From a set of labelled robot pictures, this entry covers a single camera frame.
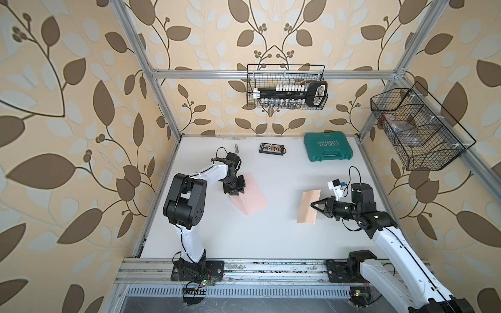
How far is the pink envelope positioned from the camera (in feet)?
3.06

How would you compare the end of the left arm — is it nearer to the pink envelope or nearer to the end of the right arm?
the pink envelope

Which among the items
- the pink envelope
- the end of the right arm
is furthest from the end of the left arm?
A: the end of the right arm

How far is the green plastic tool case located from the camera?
1083 mm

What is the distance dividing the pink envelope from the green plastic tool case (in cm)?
36

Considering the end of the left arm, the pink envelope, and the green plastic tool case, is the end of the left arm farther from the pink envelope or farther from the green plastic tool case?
the green plastic tool case
